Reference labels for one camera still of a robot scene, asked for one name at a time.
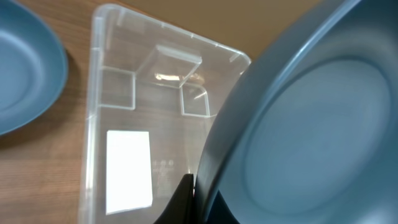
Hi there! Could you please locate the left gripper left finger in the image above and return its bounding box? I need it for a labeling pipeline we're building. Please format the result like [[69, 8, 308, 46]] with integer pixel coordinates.
[[154, 174, 194, 224]]

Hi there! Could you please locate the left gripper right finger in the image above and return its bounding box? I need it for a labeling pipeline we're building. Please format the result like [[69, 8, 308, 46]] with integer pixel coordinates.
[[206, 191, 239, 224]]

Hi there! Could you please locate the dark blue bowl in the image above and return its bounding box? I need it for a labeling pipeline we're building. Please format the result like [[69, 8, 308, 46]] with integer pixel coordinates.
[[1, 0, 68, 134], [195, 0, 397, 223]]

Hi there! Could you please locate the white label in container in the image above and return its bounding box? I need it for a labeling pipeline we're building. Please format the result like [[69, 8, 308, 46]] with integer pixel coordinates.
[[106, 130, 153, 215]]

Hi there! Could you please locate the clear plastic storage container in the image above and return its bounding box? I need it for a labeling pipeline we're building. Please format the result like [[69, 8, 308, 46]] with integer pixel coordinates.
[[79, 4, 251, 223]]

